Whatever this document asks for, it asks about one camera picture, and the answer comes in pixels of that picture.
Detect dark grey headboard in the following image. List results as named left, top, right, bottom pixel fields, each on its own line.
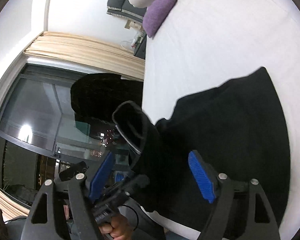
left=107, top=0, right=146, bottom=25

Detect black pants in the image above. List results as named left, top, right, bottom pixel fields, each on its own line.
left=113, top=67, right=290, bottom=230

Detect dark nightstand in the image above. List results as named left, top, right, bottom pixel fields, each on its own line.
left=134, top=33, right=147, bottom=60

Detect beige curtain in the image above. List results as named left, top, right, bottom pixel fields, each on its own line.
left=24, top=31, right=145, bottom=81

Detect white bed mattress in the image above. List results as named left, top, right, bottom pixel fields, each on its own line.
left=142, top=0, right=300, bottom=239

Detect dark glass window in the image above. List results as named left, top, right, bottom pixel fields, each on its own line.
left=0, top=64, right=128, bottom=208

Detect left hand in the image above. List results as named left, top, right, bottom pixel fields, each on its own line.
left=98, top=213, right=133, bottom=240

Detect purple cushion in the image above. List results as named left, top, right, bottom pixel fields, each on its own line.
left=142, top=0, right=177, bottom=38

